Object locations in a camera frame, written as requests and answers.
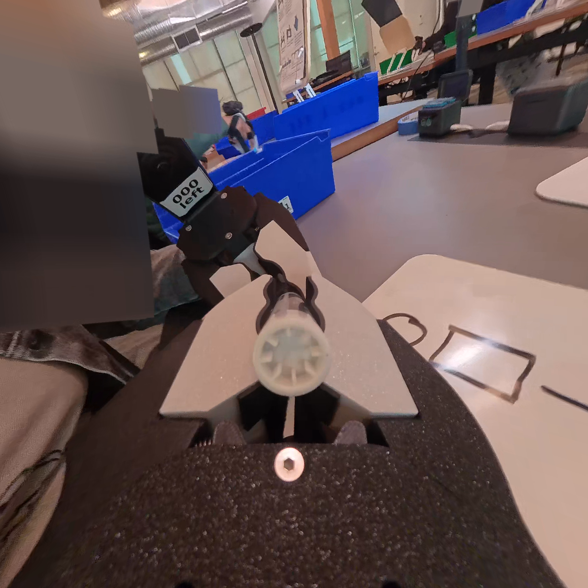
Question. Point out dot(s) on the black boxy object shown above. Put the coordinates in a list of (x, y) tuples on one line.
[(551, 106)]

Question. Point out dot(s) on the black whiteboard marker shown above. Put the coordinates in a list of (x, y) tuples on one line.
[(291, 349)]

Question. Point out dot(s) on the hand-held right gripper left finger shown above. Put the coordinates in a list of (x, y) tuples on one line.
[(211, 367)]

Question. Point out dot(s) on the blue plastic bin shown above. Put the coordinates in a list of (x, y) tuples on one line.
[(285, 175), (331, 110)]

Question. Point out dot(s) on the black box with blue top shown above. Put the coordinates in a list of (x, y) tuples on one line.
[(439, 118)]

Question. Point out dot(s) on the person's left forearm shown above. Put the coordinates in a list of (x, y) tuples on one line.
[(175, 276)]

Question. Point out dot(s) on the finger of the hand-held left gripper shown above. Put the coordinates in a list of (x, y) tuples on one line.
[(289, 253), (230, 278)]

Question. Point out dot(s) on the white whiteboard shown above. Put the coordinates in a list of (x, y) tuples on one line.
[(514, 459)]

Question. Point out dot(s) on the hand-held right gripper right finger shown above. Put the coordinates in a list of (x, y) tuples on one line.
[(367, 367)]

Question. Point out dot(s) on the wooden office desk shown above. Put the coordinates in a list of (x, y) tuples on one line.
[(514, 32)]

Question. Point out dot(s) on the white hanging sign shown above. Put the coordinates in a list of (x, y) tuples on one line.
[(291, 41)]

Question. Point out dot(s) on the black studio light panel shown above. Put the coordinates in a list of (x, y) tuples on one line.
[(381, 11)]

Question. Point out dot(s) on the blue tape roll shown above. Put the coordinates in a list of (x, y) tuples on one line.
[(408, 126)]

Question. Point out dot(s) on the small blue bin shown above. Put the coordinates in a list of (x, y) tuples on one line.
[(505, 14)]

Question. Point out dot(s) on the white table sign stand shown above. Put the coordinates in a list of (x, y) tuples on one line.
[(568, 184)]

